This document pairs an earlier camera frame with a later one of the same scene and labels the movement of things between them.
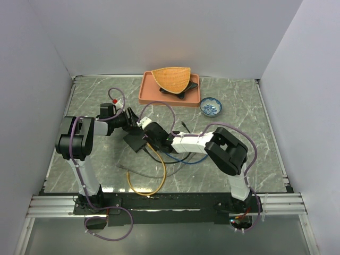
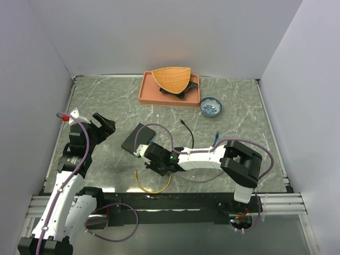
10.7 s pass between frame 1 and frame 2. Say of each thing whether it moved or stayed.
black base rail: stayed
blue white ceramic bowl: stayed
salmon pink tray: stayed
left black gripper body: moved
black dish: stayed
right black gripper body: moved
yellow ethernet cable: moved
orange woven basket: stayed
